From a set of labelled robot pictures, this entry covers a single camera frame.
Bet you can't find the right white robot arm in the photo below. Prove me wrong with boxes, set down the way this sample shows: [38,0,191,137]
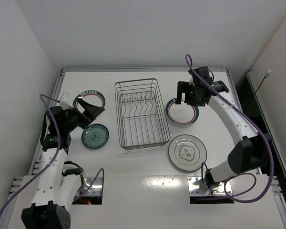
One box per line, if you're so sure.
[176,81,271,187]

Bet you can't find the black wall cable with plug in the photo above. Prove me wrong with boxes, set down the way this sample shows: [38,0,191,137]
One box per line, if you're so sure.
[238,69,272,120]

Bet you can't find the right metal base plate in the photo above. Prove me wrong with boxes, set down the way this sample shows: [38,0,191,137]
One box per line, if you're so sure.
[187,177,232,198]

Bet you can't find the metal base plate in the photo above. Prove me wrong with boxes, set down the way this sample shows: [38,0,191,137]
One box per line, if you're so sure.
[187,177,232,198]
[75,177,103,197]

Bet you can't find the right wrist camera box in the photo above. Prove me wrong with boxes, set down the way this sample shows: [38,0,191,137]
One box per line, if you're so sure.
[194,66,213,83]

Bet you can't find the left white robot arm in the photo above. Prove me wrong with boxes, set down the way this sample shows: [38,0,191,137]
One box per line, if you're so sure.
[21,99,105,229]

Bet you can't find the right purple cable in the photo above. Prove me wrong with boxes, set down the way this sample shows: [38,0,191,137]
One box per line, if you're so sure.
[185,53,275,203]

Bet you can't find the white plate with chinese characters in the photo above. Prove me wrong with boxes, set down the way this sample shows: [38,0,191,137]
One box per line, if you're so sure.
[168,134,207,173]

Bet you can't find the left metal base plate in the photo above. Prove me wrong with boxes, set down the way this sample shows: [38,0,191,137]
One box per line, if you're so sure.
[75,177,103,197]

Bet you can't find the blue floral small plate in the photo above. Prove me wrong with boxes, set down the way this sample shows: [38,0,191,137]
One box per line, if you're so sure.
[81,124,109,150]

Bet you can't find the grey wire dish rack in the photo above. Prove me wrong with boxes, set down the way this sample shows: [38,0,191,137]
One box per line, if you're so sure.
[114,78,171,151]

